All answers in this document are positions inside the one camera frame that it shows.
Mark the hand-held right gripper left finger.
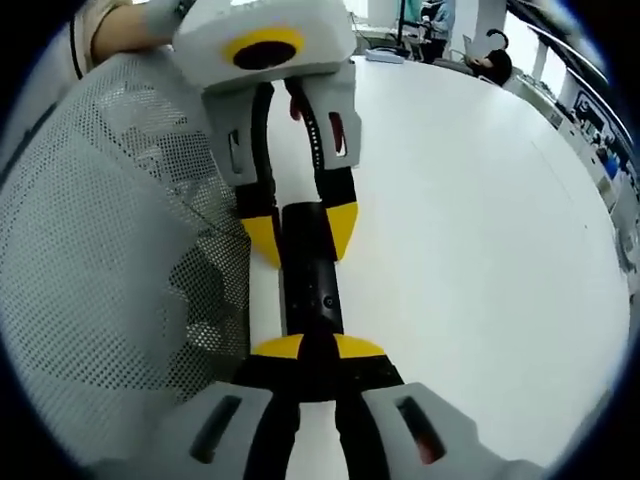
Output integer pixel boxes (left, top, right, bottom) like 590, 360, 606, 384
94, 333, 306, 480

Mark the large screen on black stand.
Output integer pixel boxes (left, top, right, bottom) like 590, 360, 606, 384
394, 0, 416, 58

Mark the black remote control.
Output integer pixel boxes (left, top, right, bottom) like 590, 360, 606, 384
280, 201, 348, 347

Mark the thin black cable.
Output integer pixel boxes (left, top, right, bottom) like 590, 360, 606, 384
68, 8, 85, 80

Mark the grey mesh office chair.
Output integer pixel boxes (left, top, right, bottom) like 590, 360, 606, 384
0, 49, 252, 469

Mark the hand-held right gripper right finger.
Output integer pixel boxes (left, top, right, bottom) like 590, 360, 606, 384
332, 333, 547, 480

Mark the white power strip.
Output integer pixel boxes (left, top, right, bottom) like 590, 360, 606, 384
364, 47, 406, 64

